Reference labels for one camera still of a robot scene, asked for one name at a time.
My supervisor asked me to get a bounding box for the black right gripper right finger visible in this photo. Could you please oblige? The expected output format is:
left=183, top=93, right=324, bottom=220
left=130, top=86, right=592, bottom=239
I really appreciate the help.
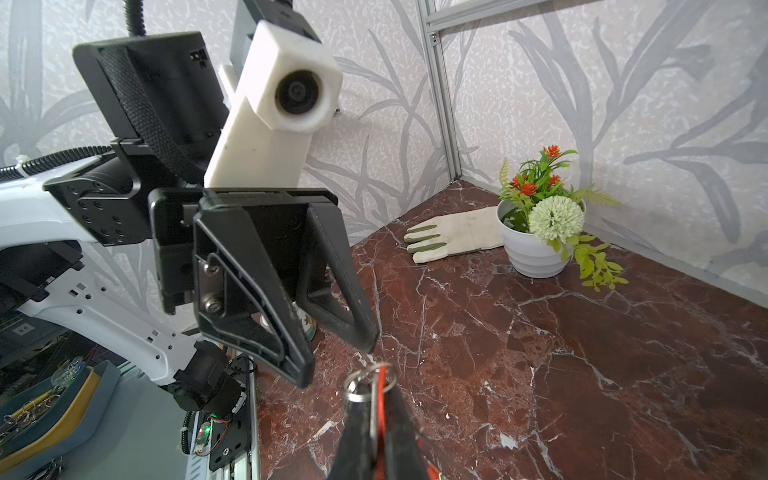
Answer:
left=382, top=386, right=429, bottom=480

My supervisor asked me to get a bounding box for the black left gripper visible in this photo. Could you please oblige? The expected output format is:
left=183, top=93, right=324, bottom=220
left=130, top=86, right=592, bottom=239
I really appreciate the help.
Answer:
left=149, top=188, right=380, bottom=388

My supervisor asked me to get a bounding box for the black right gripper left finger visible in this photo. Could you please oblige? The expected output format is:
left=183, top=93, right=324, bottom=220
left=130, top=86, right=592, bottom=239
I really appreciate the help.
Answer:
left=327, top=384, right=376, bottom=480

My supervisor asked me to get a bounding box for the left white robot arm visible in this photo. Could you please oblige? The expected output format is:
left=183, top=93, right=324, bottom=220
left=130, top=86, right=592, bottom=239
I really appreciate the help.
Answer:
left=1, top=21, right=379, bottom=418

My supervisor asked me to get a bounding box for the left green circuit board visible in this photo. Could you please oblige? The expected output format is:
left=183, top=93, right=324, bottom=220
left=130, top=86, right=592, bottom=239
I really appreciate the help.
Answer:
left=180, top=412, right=231, bottom=457

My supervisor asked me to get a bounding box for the white flower pot plant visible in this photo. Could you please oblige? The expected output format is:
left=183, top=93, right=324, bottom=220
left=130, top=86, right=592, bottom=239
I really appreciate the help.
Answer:
left=497, top=145, right=628, bottom=291

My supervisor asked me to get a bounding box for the teal yellow storage tray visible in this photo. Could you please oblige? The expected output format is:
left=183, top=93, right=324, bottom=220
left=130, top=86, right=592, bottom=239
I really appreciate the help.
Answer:
left=1, top=360, right=121, bottom=479

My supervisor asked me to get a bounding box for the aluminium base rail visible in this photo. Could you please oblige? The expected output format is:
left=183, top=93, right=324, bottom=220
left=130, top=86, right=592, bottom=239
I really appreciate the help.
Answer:
left=184, top=355, right=260, bottom=480

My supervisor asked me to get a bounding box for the aluminium frame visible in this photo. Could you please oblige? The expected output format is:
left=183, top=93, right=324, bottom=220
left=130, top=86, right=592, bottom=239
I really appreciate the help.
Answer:
left=419, top=1, right=608, bottom=189

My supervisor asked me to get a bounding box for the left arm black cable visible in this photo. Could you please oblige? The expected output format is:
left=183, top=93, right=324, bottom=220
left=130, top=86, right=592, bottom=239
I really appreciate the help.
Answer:
left=0, top=0, right=151, bottom=184

